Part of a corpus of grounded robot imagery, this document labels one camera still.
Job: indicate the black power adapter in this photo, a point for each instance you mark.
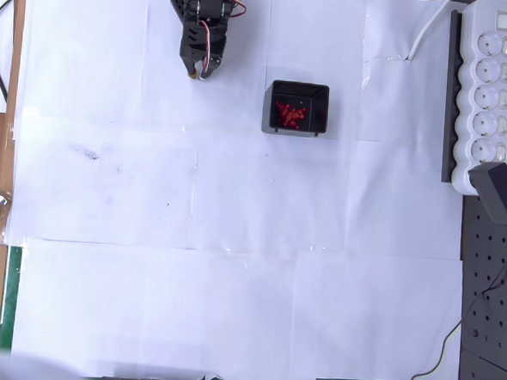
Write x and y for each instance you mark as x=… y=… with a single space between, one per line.
x=494 y=192

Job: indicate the black plastic bin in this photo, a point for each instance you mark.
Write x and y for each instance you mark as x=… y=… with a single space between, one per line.
x=294 y=93

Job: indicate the brown wooden board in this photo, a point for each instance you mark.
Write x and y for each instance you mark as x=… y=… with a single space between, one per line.
x=14 y=76

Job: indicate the green cutting mat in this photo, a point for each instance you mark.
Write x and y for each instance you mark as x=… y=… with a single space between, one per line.
x=10 y=291

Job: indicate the black perforated pegboard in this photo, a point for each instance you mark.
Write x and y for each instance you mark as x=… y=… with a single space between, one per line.
x=494 y=334

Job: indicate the blurry grey object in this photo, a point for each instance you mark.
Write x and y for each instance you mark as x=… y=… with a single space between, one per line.
x=1 y=368

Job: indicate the white paper table cover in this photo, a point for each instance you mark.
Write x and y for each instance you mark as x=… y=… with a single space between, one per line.
x=273 y=286

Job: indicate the white power strip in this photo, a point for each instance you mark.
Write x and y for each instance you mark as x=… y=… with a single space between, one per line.
x=464 y=125

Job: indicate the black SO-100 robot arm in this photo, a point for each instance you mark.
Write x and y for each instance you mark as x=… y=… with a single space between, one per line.
x=204 y=2

